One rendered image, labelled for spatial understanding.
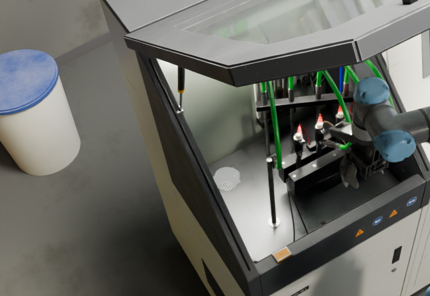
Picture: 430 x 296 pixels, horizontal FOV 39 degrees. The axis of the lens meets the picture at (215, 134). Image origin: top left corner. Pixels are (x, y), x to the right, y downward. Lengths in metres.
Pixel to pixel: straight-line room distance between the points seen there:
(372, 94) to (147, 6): 0.77
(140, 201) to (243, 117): 1.22
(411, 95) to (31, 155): 2.05
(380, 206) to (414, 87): 0.43
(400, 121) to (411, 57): 0.72
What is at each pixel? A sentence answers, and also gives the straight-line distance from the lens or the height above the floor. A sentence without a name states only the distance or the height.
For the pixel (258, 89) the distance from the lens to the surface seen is 2.07.
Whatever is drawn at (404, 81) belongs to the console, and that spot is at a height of 1.13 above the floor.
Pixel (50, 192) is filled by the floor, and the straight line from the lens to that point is 3.42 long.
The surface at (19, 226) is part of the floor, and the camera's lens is 3.35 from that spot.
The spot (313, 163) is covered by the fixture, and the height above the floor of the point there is 0.98.
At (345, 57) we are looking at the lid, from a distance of 0.92.
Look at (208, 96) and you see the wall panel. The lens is 1.98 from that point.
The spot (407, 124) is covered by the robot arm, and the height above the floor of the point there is 1.57.
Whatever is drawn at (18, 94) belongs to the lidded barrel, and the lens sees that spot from 3.14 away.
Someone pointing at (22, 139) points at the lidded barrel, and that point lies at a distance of 3.26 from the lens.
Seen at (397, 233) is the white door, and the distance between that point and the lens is 2.19.
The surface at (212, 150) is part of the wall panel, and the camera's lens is 2.17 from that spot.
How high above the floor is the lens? 2.55
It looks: 48 degrees down
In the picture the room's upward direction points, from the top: 10 degrees counter-clockwise
